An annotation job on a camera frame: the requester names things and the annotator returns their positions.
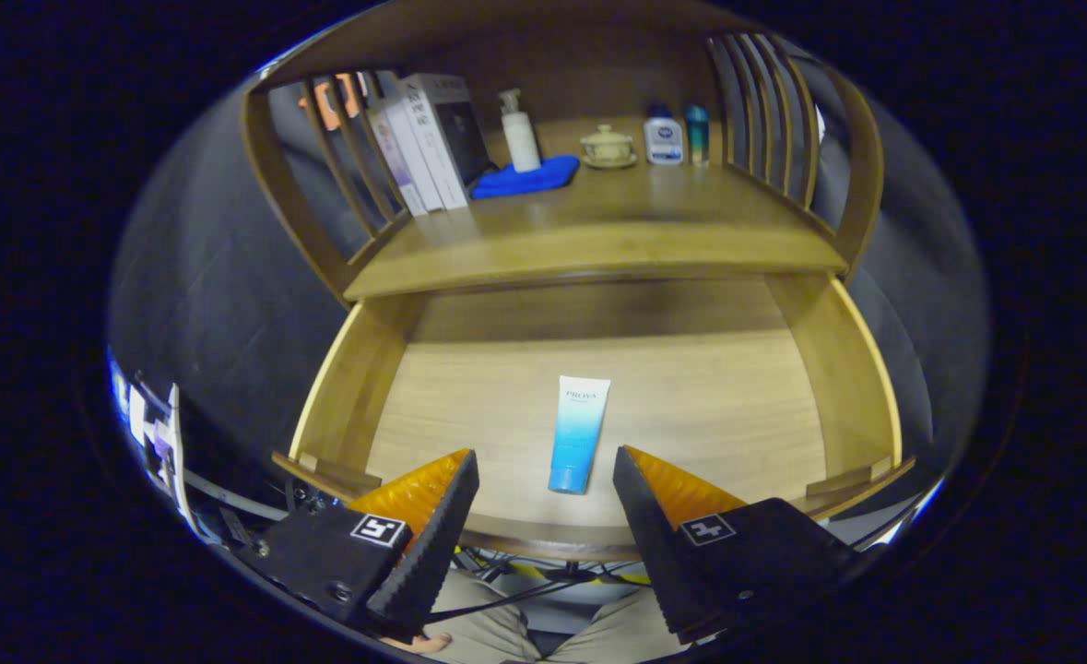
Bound person's right leg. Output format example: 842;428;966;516
543;590;691;664

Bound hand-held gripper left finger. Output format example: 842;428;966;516
232;448;481;641

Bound white pump bottle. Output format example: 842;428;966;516
497;89;542;173

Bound grey cable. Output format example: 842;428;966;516
182;468;290;523

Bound beige lidded teacup with saucer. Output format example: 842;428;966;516
580;124;639;170

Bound blue and white tube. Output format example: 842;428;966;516
548;375;612;495

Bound person's left leg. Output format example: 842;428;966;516
423;572;549;664

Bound black floor cables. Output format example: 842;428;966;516
432;544;655;628

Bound thin white book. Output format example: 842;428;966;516
384;92;447;213

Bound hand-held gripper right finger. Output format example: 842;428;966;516
611;445;859;645

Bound blue folded cloth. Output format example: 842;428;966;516
469;155;581;200

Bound white lotion bottle blue cap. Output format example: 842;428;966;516
644;104;685;166

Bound person's leg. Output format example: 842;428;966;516
543;590;691;664
423;572;549;664

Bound thick white and black book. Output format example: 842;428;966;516
403;74;493;210

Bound wooden drawer with black knob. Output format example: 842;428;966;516
271;272;917;563

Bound thin purple book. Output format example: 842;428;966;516
366;101;429;218

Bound slim teal bottle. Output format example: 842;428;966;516
685;104;711;167

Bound wooden countertop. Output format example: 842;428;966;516
345;115;848;301

